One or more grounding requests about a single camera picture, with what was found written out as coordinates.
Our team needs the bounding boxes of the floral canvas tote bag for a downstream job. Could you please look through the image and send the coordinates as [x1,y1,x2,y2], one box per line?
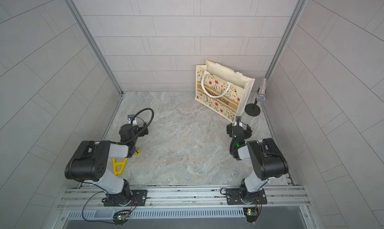
[195,60,255,123]

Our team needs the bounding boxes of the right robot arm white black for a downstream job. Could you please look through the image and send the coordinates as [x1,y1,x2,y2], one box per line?
[226,117,289,205]

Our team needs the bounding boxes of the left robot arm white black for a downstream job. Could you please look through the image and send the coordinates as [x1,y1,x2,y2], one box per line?
[65,123,149,207]

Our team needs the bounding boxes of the glitter microphone on stand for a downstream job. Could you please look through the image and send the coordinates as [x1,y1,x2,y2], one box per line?
[245,78,267,117]

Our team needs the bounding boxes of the small round yellow sticker toy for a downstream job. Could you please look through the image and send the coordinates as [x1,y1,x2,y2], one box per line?
[134,147,141,156]

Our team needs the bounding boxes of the yellow triangular plastic tool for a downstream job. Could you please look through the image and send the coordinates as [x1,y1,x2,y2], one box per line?
[113,158,128,176]

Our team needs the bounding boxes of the aluminium mounting rail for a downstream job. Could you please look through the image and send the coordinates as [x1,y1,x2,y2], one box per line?
[54,186,311,210]

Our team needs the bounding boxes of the right circuit board with wires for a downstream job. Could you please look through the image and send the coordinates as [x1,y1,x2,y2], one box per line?
[243,207,260,223]

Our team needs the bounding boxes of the circuit board with wires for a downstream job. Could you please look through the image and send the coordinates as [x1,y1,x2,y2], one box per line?
[243,207,260,223]
[113,210,131,227]

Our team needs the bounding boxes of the left circuit board with wires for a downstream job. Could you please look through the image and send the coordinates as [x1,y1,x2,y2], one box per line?
[113,210,131,227]

